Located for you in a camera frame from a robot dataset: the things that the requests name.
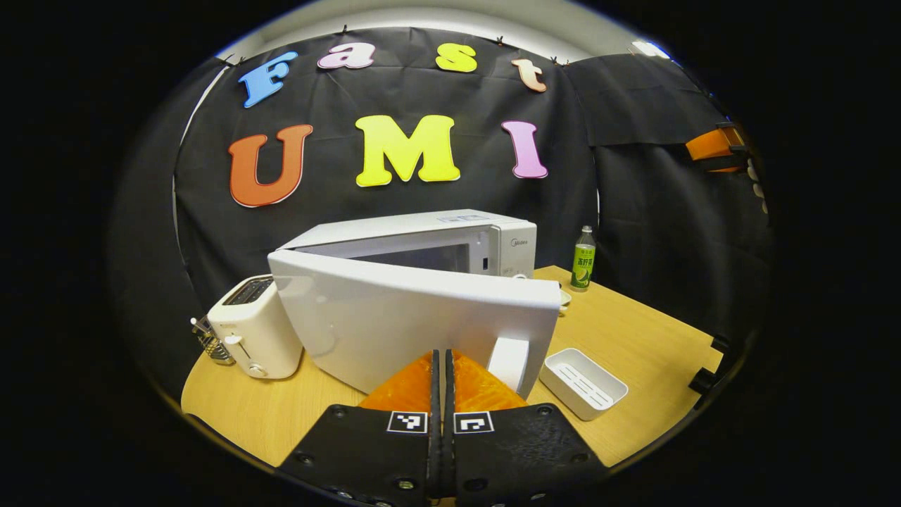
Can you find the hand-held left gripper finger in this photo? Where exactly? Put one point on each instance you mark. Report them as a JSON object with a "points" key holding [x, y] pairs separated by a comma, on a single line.
{"points": [[436, 436], [449, 436]]}

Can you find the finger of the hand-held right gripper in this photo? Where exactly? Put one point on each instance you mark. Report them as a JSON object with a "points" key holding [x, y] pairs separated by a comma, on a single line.
{"points": [[711, 146]]}

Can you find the white microwave oven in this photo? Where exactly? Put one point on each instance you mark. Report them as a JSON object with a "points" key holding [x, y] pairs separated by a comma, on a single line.
{"points": [[394, 317]]}

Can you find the ceiling light panel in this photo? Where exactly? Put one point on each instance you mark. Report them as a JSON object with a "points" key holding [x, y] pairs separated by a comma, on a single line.
{"points": [[649, 49]]}

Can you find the white rectangular slotted dish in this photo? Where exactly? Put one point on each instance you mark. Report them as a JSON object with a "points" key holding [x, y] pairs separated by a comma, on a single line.
{"points": [[584, 384]]}

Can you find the green drink bottle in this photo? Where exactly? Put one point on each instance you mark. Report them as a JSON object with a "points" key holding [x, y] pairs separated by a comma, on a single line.
{"points": [[583, 260]]}

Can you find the white divided snack tray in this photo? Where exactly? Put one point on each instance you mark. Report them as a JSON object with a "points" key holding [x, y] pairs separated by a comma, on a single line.
{"points": [[565, 297]]}

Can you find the black table clamp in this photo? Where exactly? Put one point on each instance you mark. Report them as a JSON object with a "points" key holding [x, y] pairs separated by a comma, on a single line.
{"points": [[721, 345], [702, 380]]}

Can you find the white toaster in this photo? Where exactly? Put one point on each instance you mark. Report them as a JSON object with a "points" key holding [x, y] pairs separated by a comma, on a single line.
{"points": [[253, 338]]}

